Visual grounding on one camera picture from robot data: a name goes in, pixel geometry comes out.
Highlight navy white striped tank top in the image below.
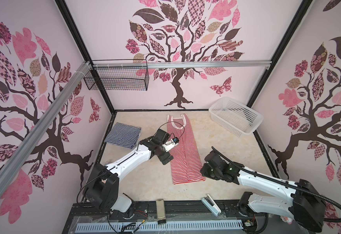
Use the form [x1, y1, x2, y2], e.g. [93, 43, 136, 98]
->
[104, 122, 141, 149]

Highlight white stapler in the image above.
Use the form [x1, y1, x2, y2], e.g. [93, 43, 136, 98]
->
[201, 194, 221, 217]

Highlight white plastic laundry basket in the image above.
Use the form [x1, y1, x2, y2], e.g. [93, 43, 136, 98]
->
[209, 97, 264, 138]

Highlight silver aluminium bar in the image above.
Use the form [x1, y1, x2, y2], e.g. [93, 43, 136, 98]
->
[93, 60, 272, 69]
[0, 61, 91, 198]

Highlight right black corrugated cable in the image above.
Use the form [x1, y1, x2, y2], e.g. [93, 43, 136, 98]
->
[211, 146, 341, 223]

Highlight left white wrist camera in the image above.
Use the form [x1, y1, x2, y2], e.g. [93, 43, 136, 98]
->
[162, 137, 179, 152]

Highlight white slotted cable duct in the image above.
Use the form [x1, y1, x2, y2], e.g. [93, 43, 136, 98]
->
[75, 220, 243, 234]

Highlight silver left aluminium bar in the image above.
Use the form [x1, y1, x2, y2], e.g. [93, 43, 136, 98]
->
[0, 61, 91, 198]

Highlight black wire mesh basket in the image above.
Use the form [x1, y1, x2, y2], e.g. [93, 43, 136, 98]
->
[84, 58, 150, 91]

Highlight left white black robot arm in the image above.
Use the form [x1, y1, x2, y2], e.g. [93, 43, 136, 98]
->
[82, 129, 179, 218]

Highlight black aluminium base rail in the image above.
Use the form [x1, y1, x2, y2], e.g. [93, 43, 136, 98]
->
[69, 199, 265, 219]

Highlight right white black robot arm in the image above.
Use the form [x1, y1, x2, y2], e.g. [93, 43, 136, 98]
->
[200, 149, 326, 233]

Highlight silver rear aluminium bar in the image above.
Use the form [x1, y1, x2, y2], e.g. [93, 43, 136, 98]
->
[93, 60, 272, 69]

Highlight red white striped tank top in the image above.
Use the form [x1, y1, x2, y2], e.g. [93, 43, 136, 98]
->
[167, 114, 205, 185]

